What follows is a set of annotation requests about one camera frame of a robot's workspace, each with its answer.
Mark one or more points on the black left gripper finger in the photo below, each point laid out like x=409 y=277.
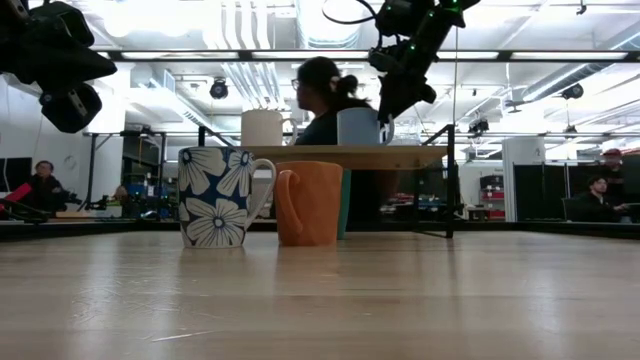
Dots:
x=75 y=67

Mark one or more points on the light blue ribbed mug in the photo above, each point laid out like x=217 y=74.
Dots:
x=357 y=127

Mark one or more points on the orange faceted mug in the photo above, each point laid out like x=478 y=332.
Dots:
x=310 y=205

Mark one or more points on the white ribbed mug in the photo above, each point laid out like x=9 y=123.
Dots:
x=262 y=127

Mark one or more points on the blue white floral mug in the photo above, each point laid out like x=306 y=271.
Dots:
x=215 y=200

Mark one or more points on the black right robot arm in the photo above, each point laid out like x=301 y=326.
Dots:
x=430 y=30

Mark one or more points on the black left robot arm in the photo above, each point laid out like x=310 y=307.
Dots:
x=10 y=20

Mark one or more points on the wooden shelf with black legs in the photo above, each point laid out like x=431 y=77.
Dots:
x=390 y=156

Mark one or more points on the red storage shelf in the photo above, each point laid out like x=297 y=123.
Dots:
x=492 y=197

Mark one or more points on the person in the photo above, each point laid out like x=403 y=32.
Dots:
x=325 y=125
x=595 y=200
x=46 y=190
x=617 y=175

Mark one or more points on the black ceiling spotlight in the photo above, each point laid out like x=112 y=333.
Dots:
x=218 y=89
x=478 y=126
x=572 y=91

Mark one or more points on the black monitor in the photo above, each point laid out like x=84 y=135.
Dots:
x=15 y=175

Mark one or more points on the red flat object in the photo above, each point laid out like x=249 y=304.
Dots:
x=17 y=192

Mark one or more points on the overhead light bar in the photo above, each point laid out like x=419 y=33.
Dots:
x=310 y=55

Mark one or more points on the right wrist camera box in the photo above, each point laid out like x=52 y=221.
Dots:
x=384 y=58

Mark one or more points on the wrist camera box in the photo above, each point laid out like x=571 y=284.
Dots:
x=384 y=58
x=62 y=25

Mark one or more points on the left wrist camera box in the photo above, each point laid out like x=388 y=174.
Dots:
x=62 y=25

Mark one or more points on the background black rig frame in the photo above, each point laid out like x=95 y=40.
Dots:
x=91 y=170

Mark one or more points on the black partition wall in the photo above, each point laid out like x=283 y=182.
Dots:
x=550 y=190

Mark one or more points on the black aluminium table frame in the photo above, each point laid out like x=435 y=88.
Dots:
x=550 y=229

